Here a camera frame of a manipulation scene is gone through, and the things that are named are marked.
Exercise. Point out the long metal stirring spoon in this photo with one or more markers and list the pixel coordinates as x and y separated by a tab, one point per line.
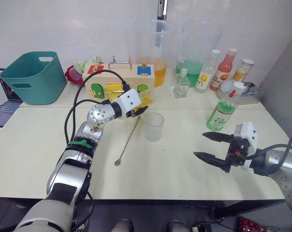
117	162

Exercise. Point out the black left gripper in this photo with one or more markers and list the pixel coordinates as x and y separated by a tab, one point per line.
130	114

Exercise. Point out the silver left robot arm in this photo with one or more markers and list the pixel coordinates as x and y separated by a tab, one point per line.
68	174

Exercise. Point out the clear bottle yellow flower label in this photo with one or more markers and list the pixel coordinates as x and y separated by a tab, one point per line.
203	81

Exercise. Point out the red plastic container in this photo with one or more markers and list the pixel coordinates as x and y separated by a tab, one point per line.
71	76

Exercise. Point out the pink juice bottle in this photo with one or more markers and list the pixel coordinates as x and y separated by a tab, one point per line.
220	77

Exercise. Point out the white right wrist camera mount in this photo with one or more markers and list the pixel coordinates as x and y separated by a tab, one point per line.
249	137

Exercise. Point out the black table frame bar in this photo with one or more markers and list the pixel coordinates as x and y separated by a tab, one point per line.
244	209

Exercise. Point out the yellow jar white lid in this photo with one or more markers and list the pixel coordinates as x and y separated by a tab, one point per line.
241	72

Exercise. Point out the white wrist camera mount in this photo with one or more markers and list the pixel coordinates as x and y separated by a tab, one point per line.
249	137
129	99

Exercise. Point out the teal plastic bin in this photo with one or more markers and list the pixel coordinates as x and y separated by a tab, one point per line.
34	79

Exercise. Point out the clear ribbed drinking glass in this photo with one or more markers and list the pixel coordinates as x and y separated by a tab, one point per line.
154	130

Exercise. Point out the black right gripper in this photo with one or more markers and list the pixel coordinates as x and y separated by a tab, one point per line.
233	160

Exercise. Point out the open laptop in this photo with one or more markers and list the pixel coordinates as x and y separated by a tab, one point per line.
5	111

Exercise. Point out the red bumpy object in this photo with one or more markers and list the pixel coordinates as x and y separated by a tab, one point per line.
249	224

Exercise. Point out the light green cloth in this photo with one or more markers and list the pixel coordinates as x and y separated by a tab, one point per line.
81	65

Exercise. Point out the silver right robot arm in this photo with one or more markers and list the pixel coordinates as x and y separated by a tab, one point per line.
288	183

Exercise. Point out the square glass bottle yellow liquid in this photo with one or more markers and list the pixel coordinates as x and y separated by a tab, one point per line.
145	100

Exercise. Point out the wooden lock activity box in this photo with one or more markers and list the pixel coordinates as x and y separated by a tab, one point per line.
116	77

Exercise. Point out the clear pitcher orange liquid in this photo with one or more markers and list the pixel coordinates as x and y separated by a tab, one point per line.
160	72

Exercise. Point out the clear pitcher green liquid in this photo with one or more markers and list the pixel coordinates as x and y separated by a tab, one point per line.
191	70

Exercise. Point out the small white round cap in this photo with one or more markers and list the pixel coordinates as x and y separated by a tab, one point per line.
226	86

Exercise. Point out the dark rounded shape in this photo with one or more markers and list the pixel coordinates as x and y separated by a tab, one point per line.
179	226
121	226

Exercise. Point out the green juice bottle white cap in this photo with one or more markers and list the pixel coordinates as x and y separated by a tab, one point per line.
220	116

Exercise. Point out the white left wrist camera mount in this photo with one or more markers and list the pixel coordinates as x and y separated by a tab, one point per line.
129	99

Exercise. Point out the small empty glass flask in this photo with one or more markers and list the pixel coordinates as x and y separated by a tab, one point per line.
180	88

